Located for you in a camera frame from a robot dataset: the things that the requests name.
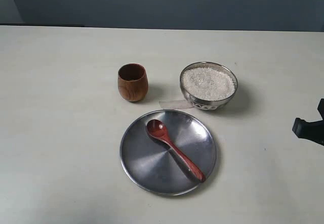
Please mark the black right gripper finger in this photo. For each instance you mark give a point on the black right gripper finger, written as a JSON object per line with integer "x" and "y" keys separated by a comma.
{"x": 312, "y": 131}

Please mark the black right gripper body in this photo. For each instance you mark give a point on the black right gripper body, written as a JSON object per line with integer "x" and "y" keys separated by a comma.
{"x": 320, "y": 108}

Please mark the red-brown wooden spoon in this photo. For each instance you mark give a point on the red-brown wooden spoon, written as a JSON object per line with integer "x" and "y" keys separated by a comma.
{"x": 157, "y": 130}

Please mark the steel bowl of rice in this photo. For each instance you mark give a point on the steel bowl of rice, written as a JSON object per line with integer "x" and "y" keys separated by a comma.
{"x": 207, "y": 85}

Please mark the clear tape strip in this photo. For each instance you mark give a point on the clear tape strip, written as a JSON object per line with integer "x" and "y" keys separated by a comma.
{"x": 175, "y": 104}

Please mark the round steel plate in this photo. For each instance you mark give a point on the round steel plate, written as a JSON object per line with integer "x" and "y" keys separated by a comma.
{"x": 154, "y": 166}

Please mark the brown wooden cup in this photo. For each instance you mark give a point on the brown wooden cup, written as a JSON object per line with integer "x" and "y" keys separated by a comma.
{"x": 132, "y": 82}

